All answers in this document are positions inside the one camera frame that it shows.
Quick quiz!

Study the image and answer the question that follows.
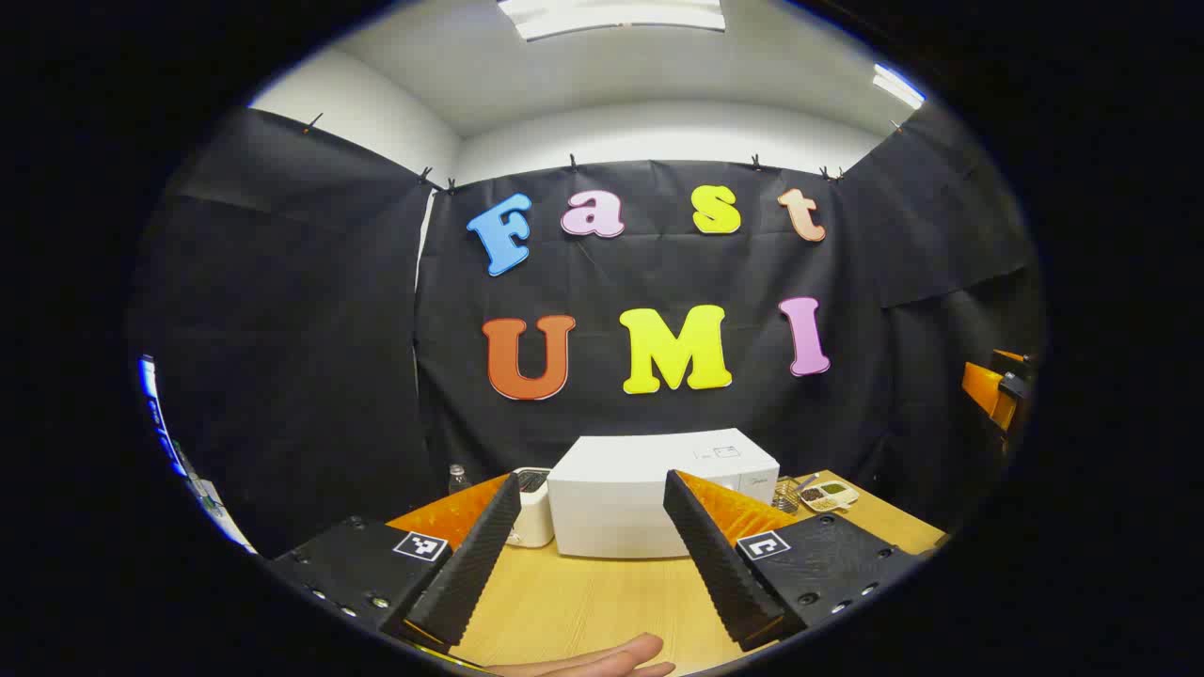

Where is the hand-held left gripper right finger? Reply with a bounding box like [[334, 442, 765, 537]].
[[663, 469, 927, 653]]

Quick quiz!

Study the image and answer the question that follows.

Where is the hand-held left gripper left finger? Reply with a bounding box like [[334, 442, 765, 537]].
[[268, 472, 523, 654]]

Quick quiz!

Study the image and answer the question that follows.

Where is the white microwave oven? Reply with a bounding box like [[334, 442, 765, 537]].
[[547, 429, 782, 559]]

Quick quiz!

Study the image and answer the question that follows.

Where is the white toaster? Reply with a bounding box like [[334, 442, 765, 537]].
[[508, 467, 556, 549]]

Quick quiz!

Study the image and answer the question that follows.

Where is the metal utensil holder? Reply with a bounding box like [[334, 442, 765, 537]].
[[773, 475, 819, 516]]

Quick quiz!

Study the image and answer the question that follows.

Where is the divided seasoning dish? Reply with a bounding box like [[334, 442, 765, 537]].
[[800, 481, 860, 513]]

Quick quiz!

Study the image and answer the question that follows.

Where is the black backdrop cloth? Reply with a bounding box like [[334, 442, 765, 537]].
[[127, 99, 1045, 560]]

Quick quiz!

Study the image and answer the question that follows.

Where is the white side table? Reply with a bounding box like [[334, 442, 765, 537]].
[[193, 480, 257, 556]]

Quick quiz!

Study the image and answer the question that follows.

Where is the small ceiling light panel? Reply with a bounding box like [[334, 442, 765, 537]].
[[872, 63, 926, 110]]

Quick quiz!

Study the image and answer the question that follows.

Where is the large ceiling light panel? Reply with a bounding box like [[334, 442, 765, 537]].
[[497, 0, 727, 42]]

